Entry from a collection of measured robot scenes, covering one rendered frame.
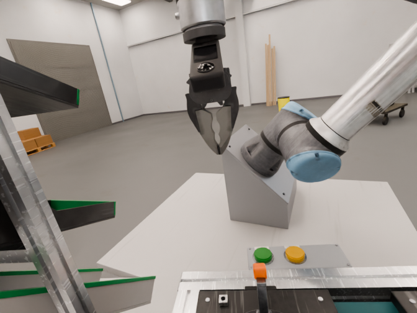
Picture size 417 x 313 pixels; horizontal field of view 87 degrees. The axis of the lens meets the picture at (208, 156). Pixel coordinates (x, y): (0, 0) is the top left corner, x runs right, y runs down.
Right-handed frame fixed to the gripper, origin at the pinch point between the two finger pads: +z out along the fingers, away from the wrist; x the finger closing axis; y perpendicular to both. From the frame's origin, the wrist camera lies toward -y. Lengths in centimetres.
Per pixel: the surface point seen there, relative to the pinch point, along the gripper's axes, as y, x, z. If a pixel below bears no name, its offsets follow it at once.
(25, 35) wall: 759, 697, -256
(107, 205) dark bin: -13.9, 15.2, 2.1
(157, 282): 4.0, 22.1, 37.3
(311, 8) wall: 940, -313, -205
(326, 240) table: 17.7, -26.4, 37.4
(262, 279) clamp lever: -13.6, -5.3, 16.9
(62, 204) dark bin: -11.1, 24.9, 2.9
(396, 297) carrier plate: -9.3, -27.0, 26.3
